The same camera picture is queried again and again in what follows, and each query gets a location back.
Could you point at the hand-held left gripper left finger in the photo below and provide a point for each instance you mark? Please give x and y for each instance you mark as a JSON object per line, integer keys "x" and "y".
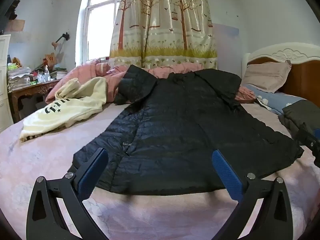
{"x": 91, "y": 175}

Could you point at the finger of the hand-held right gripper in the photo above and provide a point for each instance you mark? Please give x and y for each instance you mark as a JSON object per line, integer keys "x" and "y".
{"x": 311, "y": 142}

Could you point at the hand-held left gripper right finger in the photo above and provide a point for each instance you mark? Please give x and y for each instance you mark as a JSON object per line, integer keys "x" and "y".
{"x": 227, "y": 177}

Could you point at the black down jacket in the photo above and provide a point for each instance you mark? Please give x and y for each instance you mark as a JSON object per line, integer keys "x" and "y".
{"x": 180, "y": 135}

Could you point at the dark green cloth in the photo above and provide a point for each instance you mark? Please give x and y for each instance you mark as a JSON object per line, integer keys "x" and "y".
{"x": 300, "y": 112}

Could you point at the blue printed sheet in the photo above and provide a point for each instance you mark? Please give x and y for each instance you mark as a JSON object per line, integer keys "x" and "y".
{"x": 275, "y": 100}

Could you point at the white and wood headboard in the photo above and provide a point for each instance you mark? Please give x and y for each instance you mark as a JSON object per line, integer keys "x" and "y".
{"x": 300, "y": 80}

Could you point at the cream printed hoodie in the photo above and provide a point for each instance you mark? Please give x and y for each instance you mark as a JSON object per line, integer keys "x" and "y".
{"x": 75, "y": 105}

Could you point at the beige pillow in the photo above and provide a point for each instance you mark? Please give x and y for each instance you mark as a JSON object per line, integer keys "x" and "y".
{"x": 267, "y": 76}

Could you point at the carved wooden desk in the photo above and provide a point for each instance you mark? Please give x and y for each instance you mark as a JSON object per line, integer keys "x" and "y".
{"x": 32, "y": 90}

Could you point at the clear spray bottle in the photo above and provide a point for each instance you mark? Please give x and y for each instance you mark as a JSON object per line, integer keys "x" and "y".
{"x": 47, "y": 75}

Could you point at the pink quilt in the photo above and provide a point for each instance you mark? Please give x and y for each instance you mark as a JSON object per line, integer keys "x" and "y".
{"x": 170, "y": 71}

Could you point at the stack of papers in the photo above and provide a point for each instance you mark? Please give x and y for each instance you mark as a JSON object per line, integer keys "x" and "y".
{"x": 18, "y": 76}

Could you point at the brown lettered box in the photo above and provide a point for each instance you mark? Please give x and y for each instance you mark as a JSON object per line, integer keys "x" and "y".
{"x": 50, "y": 59}

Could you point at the white drawer cabinet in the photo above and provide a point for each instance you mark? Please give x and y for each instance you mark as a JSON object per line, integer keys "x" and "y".
{"x": 3, "y": 80}

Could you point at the cardboard box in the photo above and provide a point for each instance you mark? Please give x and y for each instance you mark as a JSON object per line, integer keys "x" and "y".
{"x": 15, "y": 25}

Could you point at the tree print curtain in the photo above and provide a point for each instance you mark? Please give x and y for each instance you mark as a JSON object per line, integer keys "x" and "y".
{"x": 162, "y": 17}

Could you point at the wall lamp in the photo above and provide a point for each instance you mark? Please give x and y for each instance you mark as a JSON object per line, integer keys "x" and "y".
{"x": 65, "y": 36}

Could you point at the white frame window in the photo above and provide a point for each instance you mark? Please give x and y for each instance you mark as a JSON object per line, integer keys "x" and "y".
{"x": 102, "y": 30}

